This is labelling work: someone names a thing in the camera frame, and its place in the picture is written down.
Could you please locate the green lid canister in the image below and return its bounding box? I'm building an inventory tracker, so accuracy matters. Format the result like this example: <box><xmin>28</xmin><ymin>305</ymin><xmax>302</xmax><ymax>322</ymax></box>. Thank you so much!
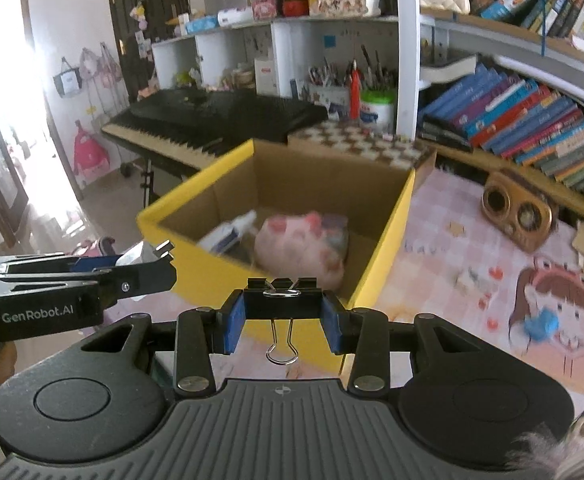
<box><xmin>359</xmin><ymin>87</ymin><xmax>398</xmax><ymax>133</ymax></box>

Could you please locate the pink hanging bag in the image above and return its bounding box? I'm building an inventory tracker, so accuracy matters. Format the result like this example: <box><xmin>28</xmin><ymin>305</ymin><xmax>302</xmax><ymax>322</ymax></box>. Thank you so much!
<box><xmin>79</xmin><ymin>42</ymin><xmax>123</xmax><ymax>83</ymax></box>

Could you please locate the yellow cardboard box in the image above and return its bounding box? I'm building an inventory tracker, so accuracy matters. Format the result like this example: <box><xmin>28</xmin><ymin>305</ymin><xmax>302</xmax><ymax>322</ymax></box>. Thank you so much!
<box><xmin>137</xmin><ymin>138</ymin><xmax>439</xmax><ymax>378</ymax></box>

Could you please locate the small doll door hanger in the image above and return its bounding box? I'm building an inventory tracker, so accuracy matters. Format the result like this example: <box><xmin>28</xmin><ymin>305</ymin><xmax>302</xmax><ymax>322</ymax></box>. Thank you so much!
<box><xmin>129</xmin><ymin>2</ymin><xmax>150</xmax><ymax>33</ymax></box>

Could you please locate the thick white book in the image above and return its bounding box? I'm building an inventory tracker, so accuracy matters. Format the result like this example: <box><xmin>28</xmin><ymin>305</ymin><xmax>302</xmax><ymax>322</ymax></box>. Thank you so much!
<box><xmin>422</xmin><ymin>55</ymin><xmax>478</xmax><ymax>83</ymax></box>

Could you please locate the brown retro radio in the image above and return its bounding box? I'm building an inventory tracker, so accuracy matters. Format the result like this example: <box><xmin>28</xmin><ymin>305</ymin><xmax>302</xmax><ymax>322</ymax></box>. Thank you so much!
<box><xmin>481</xmin><ymin>170</ymin><xmax>554</xmax><ymax>255</ymax></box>

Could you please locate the pink plush toy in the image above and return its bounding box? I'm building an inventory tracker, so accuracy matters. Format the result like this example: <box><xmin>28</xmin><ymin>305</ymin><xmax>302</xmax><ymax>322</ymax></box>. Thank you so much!
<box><xmin>254</xmin><ymin>212</ymin><xmax>350</xmax><ymax>291</ymax></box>

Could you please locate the blue wet wipes pack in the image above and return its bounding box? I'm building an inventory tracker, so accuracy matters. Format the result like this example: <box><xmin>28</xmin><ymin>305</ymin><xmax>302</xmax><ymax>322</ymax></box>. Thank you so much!
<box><xmin>184</xmin><ymin>16</ymin><xmax>219</xmax><ymax>35</ymax></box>

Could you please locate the white tissue box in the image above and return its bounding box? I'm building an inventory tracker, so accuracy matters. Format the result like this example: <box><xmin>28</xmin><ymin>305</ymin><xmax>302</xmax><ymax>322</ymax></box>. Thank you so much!
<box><xmin>217</xmin><ymin>7</ymin><xmax>254</xmax><ymax>27</ymax></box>

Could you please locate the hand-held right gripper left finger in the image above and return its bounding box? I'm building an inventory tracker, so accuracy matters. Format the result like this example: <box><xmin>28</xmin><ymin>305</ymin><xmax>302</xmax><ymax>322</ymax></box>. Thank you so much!
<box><xmin>79</xmin><ymin>290</ymin><xmax>247</xmax><ymax>395</ymax></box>

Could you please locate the white pen holder with pens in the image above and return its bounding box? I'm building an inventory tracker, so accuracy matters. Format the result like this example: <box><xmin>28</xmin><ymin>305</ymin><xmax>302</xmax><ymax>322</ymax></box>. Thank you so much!
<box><xmin>306</xmin><ymin>55</ymin><xmax>353</xmax><ymax>112</ymax></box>

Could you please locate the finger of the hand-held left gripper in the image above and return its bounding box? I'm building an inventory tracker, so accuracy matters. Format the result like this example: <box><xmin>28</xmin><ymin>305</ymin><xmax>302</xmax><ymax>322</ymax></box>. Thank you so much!
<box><xmin>0</xmin><ymin>259</ymin><xmax>177</xmax><ymax>306</ymax></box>
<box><xmin>0</xmin><ymin>240</ymin><xmax>175</xmax><ymax>278</ymax></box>

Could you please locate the pink floor toy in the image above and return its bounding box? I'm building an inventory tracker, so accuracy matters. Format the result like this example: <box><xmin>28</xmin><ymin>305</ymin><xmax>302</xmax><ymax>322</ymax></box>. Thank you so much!
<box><xmin>69</xmin><ymin>235</ymin><xmax>118</xmax><ymax>258</ymax></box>

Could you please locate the black binder clip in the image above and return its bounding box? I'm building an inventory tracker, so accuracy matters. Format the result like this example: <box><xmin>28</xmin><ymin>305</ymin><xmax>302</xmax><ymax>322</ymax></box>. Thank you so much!
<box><xmin>247</xmin><ymin>276</ymin><xmax>319</xmax><ymax>365</ymax></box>

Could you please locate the white glue tube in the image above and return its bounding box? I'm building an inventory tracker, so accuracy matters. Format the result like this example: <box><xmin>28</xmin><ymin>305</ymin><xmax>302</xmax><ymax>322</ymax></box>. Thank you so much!
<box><xmin>197</xmin><ymin>210</ymin><xmax>259</xmax><ymax>256</ymax></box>

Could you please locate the checkered board box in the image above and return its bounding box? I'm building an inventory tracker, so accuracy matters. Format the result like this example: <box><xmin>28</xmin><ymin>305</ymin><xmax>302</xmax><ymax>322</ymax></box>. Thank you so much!
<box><xmin>287</xmin><ymin>120</ymin><xmax>425</xmax><ymax>171</ymax></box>

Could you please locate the grey fluffy keychain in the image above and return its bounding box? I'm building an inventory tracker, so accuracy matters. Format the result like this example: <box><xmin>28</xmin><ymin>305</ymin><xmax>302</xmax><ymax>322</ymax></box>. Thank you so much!
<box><xmin>504</xmin><ymin>402</ymin><xmax>584</xmax><ymax>480</ymax></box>

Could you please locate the long row of leaning books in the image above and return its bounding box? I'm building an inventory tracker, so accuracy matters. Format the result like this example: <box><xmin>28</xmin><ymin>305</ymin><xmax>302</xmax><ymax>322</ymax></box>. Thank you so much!
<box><xmin>417</xmin><ymin>62</ymin><xmax>584</xmax><ymax>216</ymax></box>

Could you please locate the small blue object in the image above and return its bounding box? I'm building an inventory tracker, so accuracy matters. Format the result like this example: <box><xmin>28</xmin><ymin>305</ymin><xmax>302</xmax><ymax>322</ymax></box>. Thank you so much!
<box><xmin>523</xmin><ymin>309</ymin><xmax>560</xmax><ymax>341</ymax></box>

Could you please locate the red pink backpack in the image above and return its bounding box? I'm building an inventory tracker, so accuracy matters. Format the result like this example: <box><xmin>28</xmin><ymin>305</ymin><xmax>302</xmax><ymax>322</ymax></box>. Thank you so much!
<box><xmin>72</xmin><ymin>120</ymin><xmax>110</xmax><ymax>176</ymax></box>

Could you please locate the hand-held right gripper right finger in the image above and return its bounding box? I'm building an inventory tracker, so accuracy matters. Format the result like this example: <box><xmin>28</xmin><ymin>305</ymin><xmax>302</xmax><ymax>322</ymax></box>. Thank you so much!
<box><xmin>322</xmin><ymin>291</ymin><xmax>493</xmax><ymax>395</ymax></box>

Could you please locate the black electronic keyboard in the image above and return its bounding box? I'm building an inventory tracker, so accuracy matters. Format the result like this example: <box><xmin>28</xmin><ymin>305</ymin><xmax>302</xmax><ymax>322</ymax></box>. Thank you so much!
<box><xmin>101</xmin><ymin>89</ymin><xmax>329</xmax><ymax>171</ymax></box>

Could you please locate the white cubby shelf unit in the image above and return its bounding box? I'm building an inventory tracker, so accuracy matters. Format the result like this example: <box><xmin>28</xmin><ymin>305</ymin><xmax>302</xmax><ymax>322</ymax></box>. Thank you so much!
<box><xmin>151</xmin><ymin>15</ymin><xmax>400</xmax><ymax>111</ymax></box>

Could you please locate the black keyboard stand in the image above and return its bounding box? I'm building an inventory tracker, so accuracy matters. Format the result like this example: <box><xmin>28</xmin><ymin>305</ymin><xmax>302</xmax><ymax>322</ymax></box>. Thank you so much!
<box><xmin>119</xmin><ymin>157</ymin><xmax>155</xmax><ymax>206</ymax></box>

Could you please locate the pink cartoon box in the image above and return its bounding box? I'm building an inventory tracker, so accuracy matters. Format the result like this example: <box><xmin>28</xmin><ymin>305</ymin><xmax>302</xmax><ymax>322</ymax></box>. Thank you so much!
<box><xmin>249</xmin><ymin>0</ymin><xmax>279</xmax><ymax>21</ymax></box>

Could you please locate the wooden bookshelf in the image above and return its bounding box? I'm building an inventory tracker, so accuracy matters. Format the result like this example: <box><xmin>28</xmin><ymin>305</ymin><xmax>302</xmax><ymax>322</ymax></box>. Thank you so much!
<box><xmin>417</xmin><ymin>0</ymin><xmax>584</xmax><ymax>241</ymax></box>

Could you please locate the white tote bag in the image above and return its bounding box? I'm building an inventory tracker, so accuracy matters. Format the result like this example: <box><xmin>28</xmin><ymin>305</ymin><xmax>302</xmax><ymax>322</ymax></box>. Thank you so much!
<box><xmin>54</xmin><ymin>57</ymin><xmax>83</xmax><ymax>98</ymax></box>

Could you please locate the white box with red label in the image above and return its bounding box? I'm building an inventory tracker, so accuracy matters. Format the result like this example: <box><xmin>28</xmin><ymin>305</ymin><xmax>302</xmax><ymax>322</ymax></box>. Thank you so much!
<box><xmin>253</xmin><ymin>50</ymin><xmax>278</xmax><ymax>96</ymax></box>

